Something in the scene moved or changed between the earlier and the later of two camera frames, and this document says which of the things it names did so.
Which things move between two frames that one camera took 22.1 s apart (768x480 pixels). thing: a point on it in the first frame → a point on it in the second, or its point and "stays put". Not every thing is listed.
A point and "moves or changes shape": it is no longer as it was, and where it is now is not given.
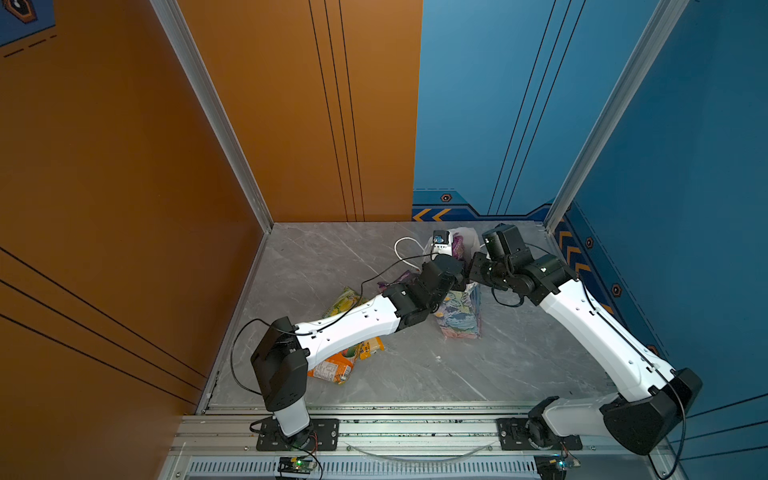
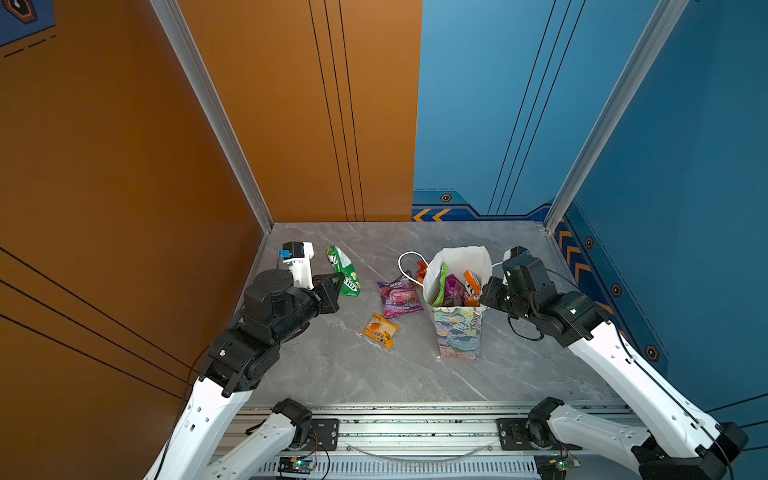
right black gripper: (475, 262) → (487, 295)
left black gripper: (458, 278) → (328, 296)
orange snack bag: (336, 369) → (472, 289)
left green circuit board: (296, 465) stays put
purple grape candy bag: (458, 247) → (456, 294)
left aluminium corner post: (175, 31) stays put
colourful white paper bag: (460, 314) moves or changes shape
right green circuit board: (554, 466) stays put
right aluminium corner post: (662, 25) stays put
